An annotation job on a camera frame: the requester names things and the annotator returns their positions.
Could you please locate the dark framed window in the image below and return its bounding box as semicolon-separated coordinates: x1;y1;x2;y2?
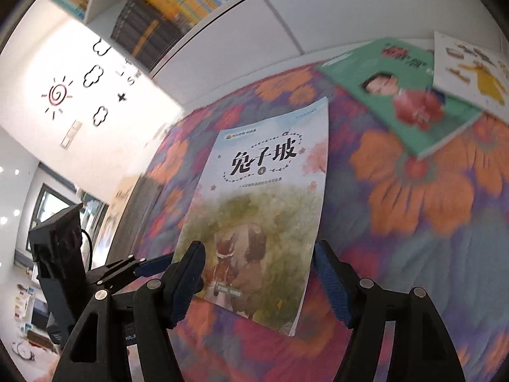
30;185;110;247

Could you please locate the black cable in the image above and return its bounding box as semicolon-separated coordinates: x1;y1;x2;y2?
80;229;94;271

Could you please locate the pale blue book green meadow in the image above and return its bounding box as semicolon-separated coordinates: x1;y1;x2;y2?
174;96;330;337

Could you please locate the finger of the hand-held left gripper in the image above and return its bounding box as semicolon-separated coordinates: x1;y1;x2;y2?
93;252;178;287

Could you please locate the white bookshelf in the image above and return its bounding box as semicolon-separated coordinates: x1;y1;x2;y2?
40;0;509;108

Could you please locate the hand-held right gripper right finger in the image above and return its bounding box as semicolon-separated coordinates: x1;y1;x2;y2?
313;241;466;382

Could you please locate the red sun wall decal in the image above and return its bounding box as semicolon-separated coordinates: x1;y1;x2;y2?
41;75;74;121

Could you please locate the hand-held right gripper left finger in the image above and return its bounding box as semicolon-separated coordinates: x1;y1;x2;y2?
52;241;206;382

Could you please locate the medium black cloud wall decal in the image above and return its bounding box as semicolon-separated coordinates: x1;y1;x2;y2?
83;66;105;87

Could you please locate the white book yellow robed figure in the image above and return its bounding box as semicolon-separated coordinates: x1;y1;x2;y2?
431;31;509;122

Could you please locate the floral blanket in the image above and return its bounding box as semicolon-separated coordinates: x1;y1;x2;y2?
131;61;509;382

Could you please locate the group of ceiling spotlights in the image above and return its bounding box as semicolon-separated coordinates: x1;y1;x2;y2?
2;163;22;213

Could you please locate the white wall switch panel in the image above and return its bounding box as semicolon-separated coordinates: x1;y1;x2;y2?
59;120;83;149

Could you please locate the green book boy red robe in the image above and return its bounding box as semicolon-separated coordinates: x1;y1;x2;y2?
318;37;484;159

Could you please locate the black lettering wall decal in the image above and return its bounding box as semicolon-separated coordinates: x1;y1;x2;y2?
119;53;144;88

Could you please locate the row of black and yellow books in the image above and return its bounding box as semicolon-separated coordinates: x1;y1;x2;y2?
109;0;247;72

